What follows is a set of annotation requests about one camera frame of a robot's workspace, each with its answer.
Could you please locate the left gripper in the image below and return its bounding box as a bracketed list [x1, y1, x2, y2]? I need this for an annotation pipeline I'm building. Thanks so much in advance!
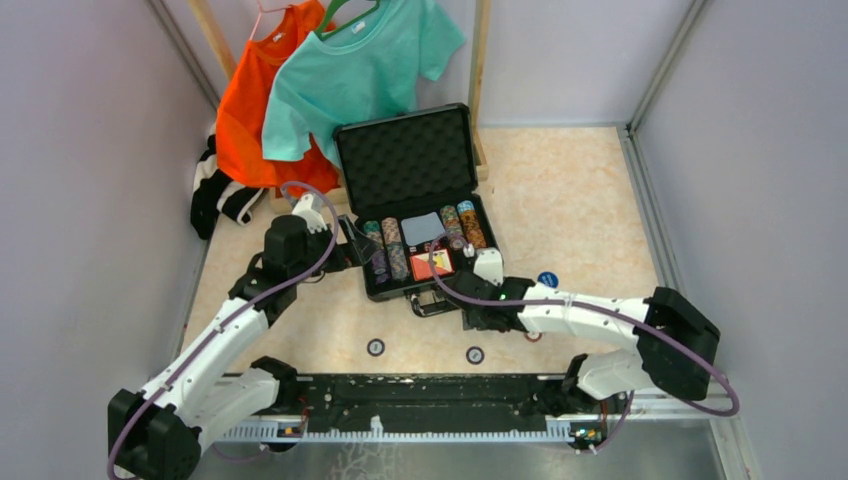
[290, 213, 380, 283]

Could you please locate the red playing card box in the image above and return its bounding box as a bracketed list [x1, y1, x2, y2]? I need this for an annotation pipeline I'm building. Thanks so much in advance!
[410, 249, 455, 281]

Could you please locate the blue round button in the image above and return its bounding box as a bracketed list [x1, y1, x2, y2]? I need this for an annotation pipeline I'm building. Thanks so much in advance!
[537, 271, 559, 288]

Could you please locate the black poker set case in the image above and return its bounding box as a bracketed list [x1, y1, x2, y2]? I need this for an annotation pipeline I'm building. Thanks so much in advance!
[332, 103, 497, 318]

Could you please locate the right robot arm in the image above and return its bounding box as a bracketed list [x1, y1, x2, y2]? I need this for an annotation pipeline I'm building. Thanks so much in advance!
[446, 271, 721, 412]

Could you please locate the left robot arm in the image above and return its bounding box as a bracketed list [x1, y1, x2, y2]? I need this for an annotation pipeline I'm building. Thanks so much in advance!
[107, 214, 377, 479]

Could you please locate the purple chip row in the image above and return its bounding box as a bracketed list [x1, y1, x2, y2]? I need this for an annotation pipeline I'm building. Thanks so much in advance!
[370, 251, 392, 285]

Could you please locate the green blue chip row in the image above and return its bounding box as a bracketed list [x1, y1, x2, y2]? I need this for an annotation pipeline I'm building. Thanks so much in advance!
[363, 220, 385, 251]

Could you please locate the purple chip on table right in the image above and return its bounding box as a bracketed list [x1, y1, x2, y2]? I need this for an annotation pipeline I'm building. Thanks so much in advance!
[465, 346, 485, 365]

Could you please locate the purple chip on table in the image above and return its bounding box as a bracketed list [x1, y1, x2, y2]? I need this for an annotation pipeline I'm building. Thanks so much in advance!
[465, 346, 485, 365]
[367, 338, 385, 357]

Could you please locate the blue backed card deck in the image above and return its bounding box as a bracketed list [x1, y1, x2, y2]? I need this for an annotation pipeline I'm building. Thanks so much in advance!
[400, 212, 445, 246]

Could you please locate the red white chip right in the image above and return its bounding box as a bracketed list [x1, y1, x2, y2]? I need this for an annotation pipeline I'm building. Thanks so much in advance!
[524, 332, 543, 343]

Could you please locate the orange red chip row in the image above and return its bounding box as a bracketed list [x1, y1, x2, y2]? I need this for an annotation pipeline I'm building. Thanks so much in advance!
[457, 200, 488, 249]

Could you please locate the wooden clothes rack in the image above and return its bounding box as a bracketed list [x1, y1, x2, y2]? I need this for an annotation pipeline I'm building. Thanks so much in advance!
[177, 0, 491, 182]

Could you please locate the green multicolour chip row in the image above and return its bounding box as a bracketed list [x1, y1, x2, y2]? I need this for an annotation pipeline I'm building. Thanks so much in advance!
[439, 205, 466, 250]

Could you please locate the purple chip on table left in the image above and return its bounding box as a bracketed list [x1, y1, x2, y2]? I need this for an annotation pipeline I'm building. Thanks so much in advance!
[367, 338, 385, 357]

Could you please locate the black white striped garment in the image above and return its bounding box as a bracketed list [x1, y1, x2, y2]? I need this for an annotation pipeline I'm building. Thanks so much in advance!
[190, 123, 265, 240]

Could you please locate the orange t-shirt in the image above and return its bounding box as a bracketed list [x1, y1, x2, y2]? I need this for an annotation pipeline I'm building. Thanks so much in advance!
[216, 1, 339, 193]

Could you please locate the teal t-shirt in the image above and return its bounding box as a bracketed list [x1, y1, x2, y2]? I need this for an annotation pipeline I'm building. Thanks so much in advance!
[261, 1, 466, 166]

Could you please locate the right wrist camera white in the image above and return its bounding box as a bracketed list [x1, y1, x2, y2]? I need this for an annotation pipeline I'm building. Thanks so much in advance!
[473, 247, 504, 286]

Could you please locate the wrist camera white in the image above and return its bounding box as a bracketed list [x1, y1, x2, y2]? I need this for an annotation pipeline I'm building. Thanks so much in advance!
[473, 247, 504, 286]
[292, 193, 328, 233]

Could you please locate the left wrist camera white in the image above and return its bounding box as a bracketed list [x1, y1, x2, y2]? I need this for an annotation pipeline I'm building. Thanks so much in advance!
[292, 193, 328, 233]

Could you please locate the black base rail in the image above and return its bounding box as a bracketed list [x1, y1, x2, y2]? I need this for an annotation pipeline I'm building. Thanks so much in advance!
[235, 372, 631, 435]

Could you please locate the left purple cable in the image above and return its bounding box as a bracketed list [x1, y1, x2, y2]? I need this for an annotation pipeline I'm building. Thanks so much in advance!
[105, 180, 340, 480]

